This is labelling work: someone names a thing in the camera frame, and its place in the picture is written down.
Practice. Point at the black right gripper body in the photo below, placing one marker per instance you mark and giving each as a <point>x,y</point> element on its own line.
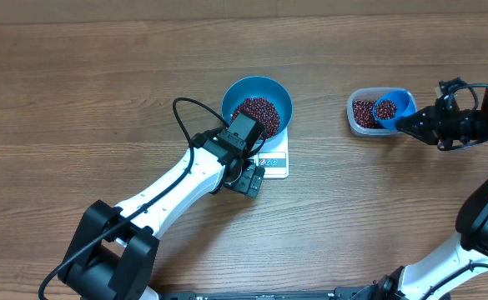
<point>445,128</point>

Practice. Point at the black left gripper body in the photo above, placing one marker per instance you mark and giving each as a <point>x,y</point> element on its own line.
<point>247,182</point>

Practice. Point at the blue plastic scoop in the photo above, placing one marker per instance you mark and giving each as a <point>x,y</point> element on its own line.
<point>393,107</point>

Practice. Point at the red adzuki beans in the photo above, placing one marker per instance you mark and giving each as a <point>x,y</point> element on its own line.
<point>274,115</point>

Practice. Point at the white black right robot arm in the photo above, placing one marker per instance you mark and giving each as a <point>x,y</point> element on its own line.
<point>465,254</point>

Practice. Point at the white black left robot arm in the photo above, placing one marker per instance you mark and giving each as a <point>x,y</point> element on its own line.
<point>112,253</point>

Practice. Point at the white digital kitchen scale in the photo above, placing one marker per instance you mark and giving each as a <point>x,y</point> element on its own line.
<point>274,156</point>

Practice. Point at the teal plastic bowl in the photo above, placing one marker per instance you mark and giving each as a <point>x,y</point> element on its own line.
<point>255,86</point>

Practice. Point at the clear plastic container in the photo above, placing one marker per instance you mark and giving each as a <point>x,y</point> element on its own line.
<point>359,110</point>

